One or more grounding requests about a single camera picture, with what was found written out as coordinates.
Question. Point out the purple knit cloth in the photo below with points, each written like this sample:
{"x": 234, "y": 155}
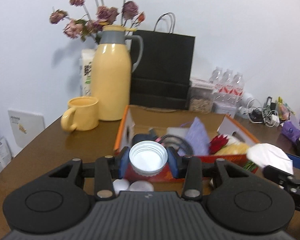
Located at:
{"x": 198, "y": 138}

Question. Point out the water bottle middle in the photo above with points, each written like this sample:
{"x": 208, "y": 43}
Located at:
{"x": 224, "y": 86}

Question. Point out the yellow thermos jug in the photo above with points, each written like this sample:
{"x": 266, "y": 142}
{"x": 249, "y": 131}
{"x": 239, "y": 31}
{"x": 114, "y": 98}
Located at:
{"x": 111, "y": 72}

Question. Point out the black paper bag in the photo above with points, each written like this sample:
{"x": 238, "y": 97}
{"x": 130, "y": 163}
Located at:
{"x": 162, "y": 78}

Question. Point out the water bottle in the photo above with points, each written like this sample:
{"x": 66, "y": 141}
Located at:
{"x": 224, "y": 86}
{"x": 237, "y": 88}
{"x": 215, "y": 76}

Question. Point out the yellow mug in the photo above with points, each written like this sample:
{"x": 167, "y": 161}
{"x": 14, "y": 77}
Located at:
{"x": 81, "y": 115}

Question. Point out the purple tissue pack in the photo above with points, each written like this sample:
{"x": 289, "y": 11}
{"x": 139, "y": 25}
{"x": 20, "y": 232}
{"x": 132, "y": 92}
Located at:
{"x": 290, "y": 131}

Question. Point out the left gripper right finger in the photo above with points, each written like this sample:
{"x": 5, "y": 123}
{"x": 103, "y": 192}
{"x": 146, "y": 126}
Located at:
{"x": 189, "y": 169}

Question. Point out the white face mask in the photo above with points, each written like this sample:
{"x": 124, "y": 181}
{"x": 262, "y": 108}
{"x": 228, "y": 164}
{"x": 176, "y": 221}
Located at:
{"x": 269, "y": 155}

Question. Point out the colourful snack packet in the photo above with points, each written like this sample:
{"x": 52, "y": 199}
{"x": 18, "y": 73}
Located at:
{"x": 284, "y": 109}

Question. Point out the dried rose bouquet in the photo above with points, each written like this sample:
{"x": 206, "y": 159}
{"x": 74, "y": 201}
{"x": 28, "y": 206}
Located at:
{"x": 96, "y": 16}

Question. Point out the clear seed container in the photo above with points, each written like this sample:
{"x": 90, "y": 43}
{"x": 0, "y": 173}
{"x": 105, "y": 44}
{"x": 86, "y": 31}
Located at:
{"x": 201, "y": 96}

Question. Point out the white booklet against wall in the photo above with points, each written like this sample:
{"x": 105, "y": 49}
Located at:
{"x": 25, "y": 126}

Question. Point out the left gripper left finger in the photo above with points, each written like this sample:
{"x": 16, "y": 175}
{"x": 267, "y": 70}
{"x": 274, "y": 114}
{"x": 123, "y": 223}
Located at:
{"x": 107, "y": 169}

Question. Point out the orange cardboard box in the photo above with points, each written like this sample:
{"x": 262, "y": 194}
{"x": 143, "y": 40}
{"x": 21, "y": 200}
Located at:
{"x": 139, "y": 120}

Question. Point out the small white cap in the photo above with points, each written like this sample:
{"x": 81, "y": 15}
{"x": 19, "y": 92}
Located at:
{"x": 141, "y": 186}

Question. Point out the water bottle left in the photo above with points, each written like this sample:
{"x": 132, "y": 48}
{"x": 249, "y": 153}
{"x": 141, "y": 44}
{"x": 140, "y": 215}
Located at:
{"x": 215, "y": 76}

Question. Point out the white carton behind jug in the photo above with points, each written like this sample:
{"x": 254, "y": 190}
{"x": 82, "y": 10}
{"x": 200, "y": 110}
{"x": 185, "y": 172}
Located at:
{"x": 87, "y": 56}

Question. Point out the small printed tin box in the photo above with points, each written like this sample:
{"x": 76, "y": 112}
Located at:
{"x": 224, "y": 108}

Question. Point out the water bottle right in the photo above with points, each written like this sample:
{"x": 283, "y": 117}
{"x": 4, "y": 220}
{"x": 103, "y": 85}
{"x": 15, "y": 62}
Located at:
{"x": 237, "y": 88}

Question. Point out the red fabric flower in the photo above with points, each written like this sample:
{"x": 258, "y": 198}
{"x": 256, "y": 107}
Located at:
{"x": 217, "y": 143}

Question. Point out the white round camera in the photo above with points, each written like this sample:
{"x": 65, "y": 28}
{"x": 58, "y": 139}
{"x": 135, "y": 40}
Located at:
{"x": 245, "y": 103}

